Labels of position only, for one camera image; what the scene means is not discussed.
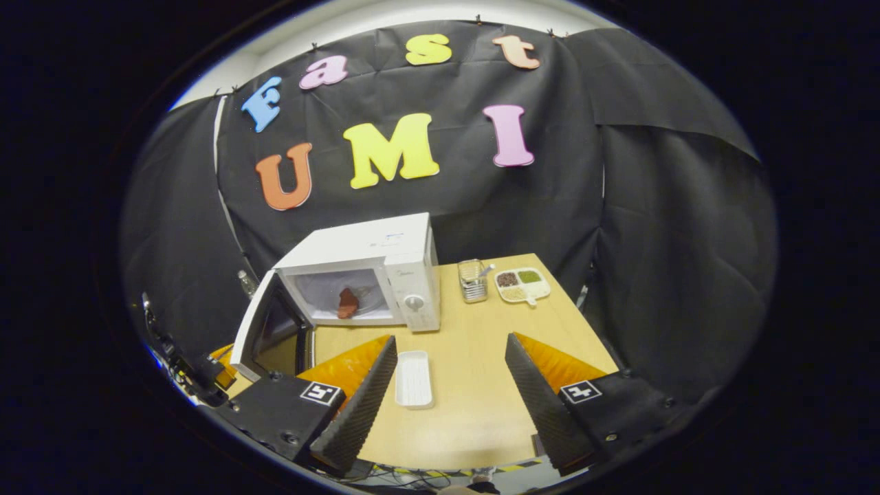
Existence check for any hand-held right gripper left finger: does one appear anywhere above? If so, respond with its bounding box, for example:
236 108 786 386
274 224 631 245
206 335 399 479

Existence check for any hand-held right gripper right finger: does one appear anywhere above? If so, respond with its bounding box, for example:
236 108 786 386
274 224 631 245
504 332 692 479

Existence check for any white microwave oven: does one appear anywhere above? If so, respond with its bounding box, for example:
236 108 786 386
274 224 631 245
230 212 441 383

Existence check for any white rectangular tray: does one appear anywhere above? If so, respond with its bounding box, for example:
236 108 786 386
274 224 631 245
394 350 434 410

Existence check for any white divided snack plate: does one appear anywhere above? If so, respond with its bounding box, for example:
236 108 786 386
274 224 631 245
494 267 551 306

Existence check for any black backdrop cloth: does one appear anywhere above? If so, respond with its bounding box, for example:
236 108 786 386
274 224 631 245
120 19 779 406

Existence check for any tangle of floor cables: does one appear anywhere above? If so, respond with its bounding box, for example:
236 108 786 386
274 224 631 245
357 462 496 492

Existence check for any metal wire basket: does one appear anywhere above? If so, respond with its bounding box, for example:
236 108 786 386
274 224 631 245
457 258 489 304

